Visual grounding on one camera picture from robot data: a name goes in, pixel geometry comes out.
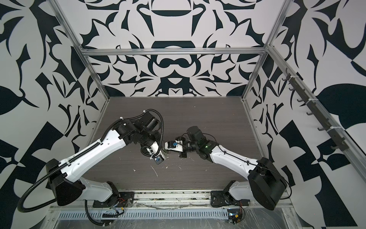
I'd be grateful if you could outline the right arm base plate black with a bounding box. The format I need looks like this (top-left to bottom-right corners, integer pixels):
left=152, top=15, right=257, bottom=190
left=210, top=191, right=250, bottom=208

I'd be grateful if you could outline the small electronics board green led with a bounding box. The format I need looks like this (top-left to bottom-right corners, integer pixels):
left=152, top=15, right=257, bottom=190
left=227, top=209, right=246, bottom=224

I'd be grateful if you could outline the aluminium front rail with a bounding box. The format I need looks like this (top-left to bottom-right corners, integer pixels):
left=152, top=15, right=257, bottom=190
left=51, top=187, right=293, bottom=210

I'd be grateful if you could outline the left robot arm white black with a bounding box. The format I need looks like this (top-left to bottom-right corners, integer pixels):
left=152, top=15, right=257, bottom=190
left=46, top=109, right=165, bottom=207

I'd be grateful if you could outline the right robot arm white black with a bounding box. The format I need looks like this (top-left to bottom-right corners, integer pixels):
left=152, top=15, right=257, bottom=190
left=166, top=126, right=289, bottom=210

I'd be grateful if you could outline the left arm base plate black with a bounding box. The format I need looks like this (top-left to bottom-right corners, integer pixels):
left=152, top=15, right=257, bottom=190
left=92, top=191, right=135, bottom=208

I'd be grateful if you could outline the white slotted cable duct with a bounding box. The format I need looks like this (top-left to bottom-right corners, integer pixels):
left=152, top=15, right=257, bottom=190
left=58, top=209, right=228, bottom=220

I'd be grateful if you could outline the grey wall hook rack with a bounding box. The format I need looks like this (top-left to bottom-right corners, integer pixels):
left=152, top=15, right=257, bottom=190
left=283, top=70, right=349, bottom=151

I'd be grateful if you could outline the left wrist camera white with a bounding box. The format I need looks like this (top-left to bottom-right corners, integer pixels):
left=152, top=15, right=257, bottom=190
left=150, top=142, right=165, bottom=165

